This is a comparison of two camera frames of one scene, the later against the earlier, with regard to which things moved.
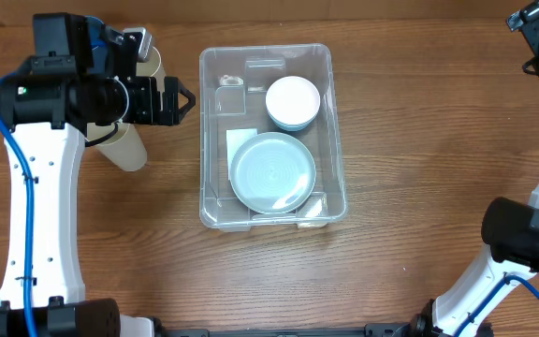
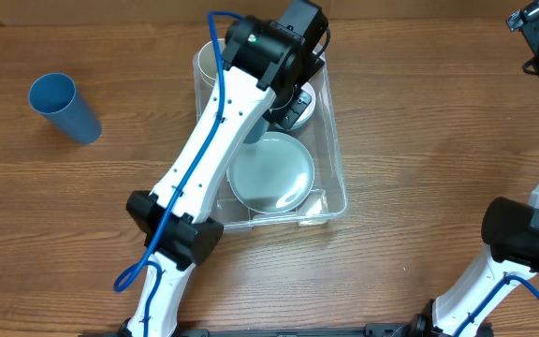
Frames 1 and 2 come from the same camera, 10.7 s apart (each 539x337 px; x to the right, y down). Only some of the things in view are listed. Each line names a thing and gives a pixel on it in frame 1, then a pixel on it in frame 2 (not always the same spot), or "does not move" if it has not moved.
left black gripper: [147, 112] → [287, 109]
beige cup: [124, 147] → [207, 63]
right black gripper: [532, 23] does not move
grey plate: [273, 172] does not move
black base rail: [372, 329] does not move
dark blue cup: [98, 45] → [257, 131]
